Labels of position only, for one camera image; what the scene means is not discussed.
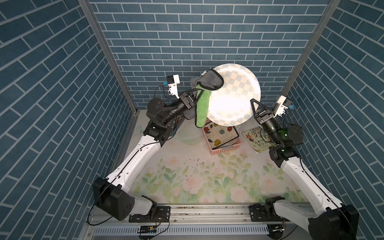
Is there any green grey microfibre cloth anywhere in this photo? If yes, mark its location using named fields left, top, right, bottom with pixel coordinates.
left=191, top=69, right=224, bottom=128

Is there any left circuit board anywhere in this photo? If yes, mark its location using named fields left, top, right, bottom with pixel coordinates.
left=138, top=226, right=158, bottom=235

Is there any square floral plate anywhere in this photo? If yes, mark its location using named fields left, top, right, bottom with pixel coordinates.
left=203, top=122, right=242, bottom=150

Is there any pink plastic basket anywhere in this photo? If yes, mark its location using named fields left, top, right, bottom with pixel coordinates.
left=202, top=119, right=242, bottom=155

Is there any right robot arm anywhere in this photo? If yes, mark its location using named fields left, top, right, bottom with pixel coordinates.
left=249, top=96, right=360, bottom=240

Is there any aluminium rail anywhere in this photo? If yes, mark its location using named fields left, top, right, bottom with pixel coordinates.
left=83, top=202, right=334, bottom=226

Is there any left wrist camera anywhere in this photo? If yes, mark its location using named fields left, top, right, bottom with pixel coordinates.
left=163, top=75, right=180, bottom=99

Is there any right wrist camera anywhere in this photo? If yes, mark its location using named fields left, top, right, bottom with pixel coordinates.
left=273, top=96, right=294, bottom=116

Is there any floral table mat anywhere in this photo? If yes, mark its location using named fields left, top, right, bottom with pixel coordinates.
left=130, top=120, right=307, bottom=204

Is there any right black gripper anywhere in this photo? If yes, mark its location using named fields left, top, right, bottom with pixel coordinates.
left=251, top=102, right=281, bottom=148

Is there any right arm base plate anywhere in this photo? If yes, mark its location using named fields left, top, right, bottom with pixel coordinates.
left=249, top=196, right=285, bottom=222

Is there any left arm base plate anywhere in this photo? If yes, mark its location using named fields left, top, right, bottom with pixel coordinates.
left=129, top=206, right=171, bottom=223

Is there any teal tray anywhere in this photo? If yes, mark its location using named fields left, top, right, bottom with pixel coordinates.
left=174, top=115, right=185, bottom=133

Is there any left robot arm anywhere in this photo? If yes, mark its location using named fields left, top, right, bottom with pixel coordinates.
left=92, top=89, right=204, bottom=221

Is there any round checkered plate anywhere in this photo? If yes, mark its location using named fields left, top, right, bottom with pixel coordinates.
left=207, top=64, right=261, bottom=127

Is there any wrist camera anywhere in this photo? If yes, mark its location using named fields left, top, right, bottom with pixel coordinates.
left=163, top=75, right=180, bottom=99
left=273, top=96, right=294, bottom=116

